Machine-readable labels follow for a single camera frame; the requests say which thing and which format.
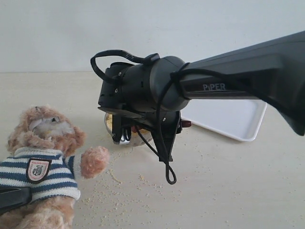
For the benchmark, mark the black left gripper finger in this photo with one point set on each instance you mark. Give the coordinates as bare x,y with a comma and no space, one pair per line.
14,197

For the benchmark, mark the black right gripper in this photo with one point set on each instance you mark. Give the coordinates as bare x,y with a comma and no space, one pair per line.
163,125

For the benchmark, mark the dark red wooden spoon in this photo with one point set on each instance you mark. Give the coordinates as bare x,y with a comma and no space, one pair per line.
184,124

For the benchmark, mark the pink teddy bear striped shirt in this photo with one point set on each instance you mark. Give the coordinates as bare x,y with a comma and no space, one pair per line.
43,158

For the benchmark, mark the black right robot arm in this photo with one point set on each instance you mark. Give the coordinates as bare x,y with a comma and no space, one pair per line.
150,92

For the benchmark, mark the steel bowl of millet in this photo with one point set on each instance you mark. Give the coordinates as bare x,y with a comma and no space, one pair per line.
135,140

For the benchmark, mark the white rectangular plastic tray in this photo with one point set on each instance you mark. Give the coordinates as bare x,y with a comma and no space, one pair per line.
237,119

